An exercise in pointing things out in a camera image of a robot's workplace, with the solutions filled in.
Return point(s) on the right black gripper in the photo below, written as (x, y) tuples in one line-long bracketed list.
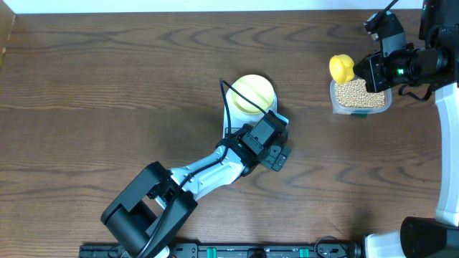
[(375, 81)]

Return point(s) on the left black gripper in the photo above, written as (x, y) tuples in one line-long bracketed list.
[(276, 157)]

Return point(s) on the yellow measuring scoop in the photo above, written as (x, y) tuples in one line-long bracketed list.
[(341, 68)]

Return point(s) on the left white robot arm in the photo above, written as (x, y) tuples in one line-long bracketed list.
[(148, 213)]

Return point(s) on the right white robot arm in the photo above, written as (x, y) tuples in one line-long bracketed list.
[(422, 73)]

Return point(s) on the white digital kitchen scale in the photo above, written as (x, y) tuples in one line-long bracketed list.
[(239, 118)]

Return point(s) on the yellow plastic bowl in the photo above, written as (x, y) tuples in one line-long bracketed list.
[(255, 88)]

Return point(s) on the clear container of soybeans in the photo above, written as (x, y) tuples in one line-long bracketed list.
[(351, 98)]

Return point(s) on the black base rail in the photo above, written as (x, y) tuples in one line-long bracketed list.
[(321, 249)]

